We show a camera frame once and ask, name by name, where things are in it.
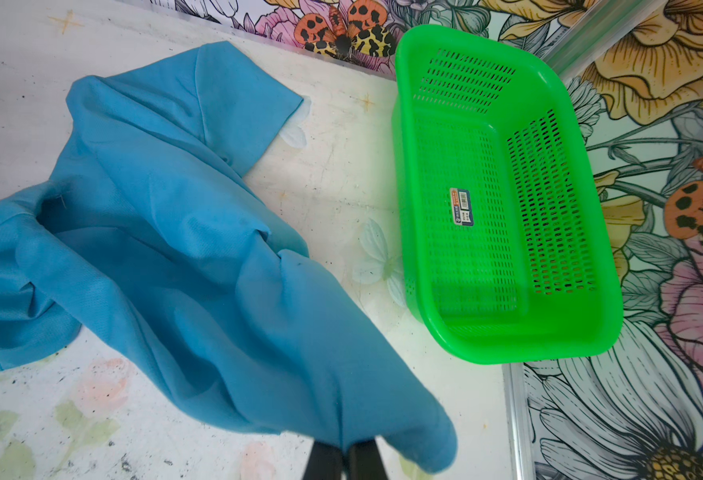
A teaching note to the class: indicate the green plastic basket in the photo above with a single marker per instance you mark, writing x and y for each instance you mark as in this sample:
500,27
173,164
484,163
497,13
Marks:
506,255

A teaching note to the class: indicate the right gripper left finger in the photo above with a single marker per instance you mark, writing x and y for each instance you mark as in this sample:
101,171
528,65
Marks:
326,462

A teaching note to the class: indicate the blue t shirt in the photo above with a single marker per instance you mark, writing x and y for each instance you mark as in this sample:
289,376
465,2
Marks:
147,235

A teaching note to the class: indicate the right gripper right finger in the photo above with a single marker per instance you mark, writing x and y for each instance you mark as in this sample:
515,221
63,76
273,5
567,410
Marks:
364,462

